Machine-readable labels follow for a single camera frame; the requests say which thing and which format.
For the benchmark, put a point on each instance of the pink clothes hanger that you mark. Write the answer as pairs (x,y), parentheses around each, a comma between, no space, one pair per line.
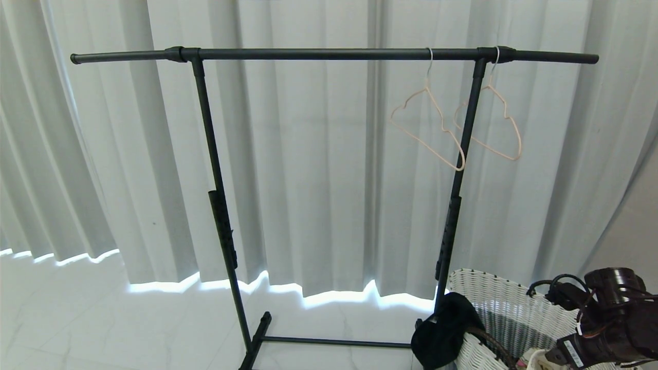
(506,110)
(436,105)

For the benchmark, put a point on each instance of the cream printed garment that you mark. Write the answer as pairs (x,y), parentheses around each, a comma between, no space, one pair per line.
(537,359)

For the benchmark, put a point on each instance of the black clothes rack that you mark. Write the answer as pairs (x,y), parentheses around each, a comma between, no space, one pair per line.
(318,53)

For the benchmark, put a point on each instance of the white laundry basket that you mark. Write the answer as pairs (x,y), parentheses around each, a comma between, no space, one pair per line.
(493,308)

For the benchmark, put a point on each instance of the white curtain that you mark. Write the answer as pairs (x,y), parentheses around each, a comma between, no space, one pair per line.
(318,169)

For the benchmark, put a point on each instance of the black garment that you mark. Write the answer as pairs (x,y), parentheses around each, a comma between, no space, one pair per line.
(442,331)

